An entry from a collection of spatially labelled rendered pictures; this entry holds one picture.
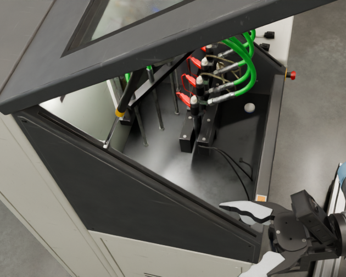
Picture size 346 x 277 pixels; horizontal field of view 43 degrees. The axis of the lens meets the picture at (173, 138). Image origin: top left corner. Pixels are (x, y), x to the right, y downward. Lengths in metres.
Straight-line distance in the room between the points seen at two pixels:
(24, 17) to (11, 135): 0.29
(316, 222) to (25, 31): 0.77
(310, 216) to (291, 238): 0.08
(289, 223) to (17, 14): 0.79
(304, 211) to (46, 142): 0.63
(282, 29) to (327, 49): 1.40
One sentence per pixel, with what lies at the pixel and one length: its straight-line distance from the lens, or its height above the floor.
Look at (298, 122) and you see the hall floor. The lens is 2.72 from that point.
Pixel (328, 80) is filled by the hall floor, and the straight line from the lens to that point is 2.97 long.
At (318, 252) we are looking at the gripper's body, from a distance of 0.81.
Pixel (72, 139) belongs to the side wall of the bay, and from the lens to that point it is 1.03.
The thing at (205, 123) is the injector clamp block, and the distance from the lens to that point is 1.47.
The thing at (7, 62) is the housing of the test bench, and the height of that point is 1.50.
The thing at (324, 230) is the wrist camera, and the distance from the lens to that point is 0.74.
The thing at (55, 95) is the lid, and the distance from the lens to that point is 0.86.
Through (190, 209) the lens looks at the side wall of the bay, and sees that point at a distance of 1.17.
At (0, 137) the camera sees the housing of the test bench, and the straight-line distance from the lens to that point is 1.15.
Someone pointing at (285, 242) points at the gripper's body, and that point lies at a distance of 0.75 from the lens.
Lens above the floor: 2.16
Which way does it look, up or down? 55 degrees down
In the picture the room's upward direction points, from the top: 10 degrees counter-clockwise
